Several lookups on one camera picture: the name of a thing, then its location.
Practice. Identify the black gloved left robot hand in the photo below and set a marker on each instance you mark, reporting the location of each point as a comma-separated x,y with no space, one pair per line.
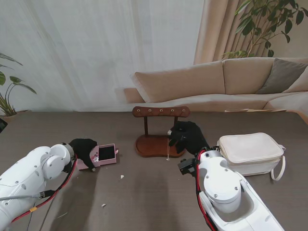
81,148

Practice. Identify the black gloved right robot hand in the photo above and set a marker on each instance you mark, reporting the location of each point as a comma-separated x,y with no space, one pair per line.
190,137

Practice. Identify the pink floral jewelry box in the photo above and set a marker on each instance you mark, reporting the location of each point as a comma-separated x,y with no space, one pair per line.
107,152

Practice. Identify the cream white zipper bag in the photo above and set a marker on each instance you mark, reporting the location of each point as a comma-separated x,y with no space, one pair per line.
250,146

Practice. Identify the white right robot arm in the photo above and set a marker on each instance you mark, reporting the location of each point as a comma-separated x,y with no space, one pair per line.
223,190

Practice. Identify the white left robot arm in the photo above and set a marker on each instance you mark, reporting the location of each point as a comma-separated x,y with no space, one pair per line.
24,175

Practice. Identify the white paper scrap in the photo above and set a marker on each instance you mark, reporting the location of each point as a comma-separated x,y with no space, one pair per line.
104,205
121,177

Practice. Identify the beige sofa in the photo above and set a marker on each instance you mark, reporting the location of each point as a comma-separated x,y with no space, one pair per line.
180,81

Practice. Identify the thin pale sliver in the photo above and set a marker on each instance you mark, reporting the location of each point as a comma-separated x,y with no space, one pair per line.
62,214

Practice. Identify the black flat device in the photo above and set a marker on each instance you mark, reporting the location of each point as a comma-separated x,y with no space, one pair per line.
2,125

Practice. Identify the broad-leaf green houseplant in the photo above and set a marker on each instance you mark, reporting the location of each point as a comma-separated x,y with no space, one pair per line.
15,80

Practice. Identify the white sheer curtain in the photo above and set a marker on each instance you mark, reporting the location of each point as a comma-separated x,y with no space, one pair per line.
96,53

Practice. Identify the beige pleated curtain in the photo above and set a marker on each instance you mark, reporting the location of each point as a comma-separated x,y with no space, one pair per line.
216,36

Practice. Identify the grey sofa cushion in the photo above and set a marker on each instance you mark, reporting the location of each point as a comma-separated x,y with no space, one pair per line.
281,77

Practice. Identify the beige sofa cushion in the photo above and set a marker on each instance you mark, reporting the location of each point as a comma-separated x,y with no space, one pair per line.
300,84

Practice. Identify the tall dark-leaf houseplant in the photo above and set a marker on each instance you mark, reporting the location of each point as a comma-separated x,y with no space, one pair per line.
250,25

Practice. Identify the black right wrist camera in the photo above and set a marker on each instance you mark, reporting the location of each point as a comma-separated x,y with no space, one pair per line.
186,166

